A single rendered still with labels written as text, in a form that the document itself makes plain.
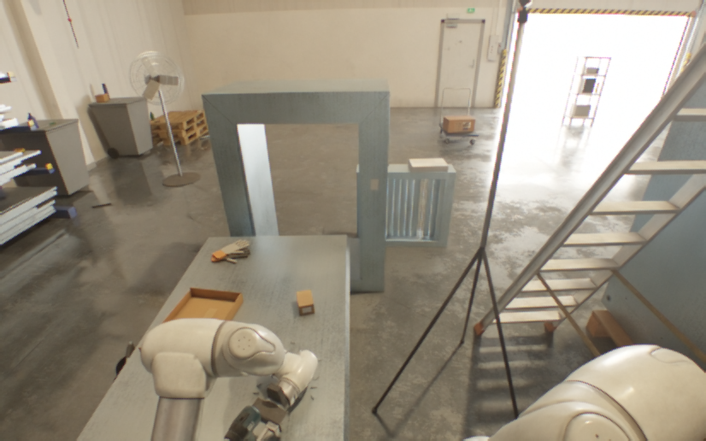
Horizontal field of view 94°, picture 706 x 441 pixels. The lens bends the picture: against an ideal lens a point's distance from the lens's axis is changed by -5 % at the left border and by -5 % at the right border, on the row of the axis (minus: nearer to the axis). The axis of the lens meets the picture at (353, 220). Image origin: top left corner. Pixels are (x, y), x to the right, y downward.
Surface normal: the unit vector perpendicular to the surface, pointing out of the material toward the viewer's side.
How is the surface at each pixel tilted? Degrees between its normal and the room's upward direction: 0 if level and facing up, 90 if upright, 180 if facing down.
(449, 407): 0
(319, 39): 90
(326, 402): 0
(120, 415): 0
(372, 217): 90
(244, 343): 33
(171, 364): 43
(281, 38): 90
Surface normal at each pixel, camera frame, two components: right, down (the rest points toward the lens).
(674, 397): 0.18, -0.63
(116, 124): -0.10, 0.54
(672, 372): 0.11, -0.81
